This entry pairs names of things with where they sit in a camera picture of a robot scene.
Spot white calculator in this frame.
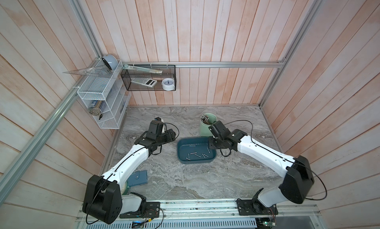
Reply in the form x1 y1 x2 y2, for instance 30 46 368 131
131 78 157 88

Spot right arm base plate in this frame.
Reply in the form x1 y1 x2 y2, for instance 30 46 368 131
236 198 278 216

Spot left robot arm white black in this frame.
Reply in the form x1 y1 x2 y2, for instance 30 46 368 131
82 129 176 224

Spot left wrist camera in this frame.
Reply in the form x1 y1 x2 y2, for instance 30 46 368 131
148 117 165 136

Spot white tape roll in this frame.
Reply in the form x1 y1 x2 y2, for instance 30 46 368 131
161 78 176 91

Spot rolled silver brush bundle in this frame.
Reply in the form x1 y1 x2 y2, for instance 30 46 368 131
88 100 105 116

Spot mint green pencil cup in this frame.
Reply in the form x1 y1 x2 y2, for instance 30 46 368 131
199 113 217 137

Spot teal plastic storage tray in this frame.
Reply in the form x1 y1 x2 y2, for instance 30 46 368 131
177 137 217 164

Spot clear triangle ruler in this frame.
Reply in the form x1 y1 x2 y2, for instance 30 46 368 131
64 66 112 77

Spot clear green ruler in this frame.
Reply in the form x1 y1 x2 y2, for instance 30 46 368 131
123 65 162 74

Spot horizontal aluminium wall rail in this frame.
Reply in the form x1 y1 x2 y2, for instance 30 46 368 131
123 61 284 68

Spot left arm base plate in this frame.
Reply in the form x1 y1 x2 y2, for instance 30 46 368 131
119 201 160 219

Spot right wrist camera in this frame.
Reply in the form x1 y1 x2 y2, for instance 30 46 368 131
208 121 231 139

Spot light blue round speaker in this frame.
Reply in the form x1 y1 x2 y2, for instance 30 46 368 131
102 54 118 71

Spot white wire mesh shelf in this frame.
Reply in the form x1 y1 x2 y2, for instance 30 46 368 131
77 59 131 130

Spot pencils bundle in cup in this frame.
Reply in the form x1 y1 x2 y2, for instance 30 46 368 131
200 115 210 125

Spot black wire mesh basket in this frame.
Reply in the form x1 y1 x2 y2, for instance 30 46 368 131
121 65 177 91

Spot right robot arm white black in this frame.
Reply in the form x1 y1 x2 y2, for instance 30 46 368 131
209 128 314 211

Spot aluminium front rail frame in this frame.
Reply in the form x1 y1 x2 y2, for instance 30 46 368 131
74 199 327 229

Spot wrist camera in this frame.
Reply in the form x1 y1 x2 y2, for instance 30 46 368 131
148 117 165 136
208 121 231 139

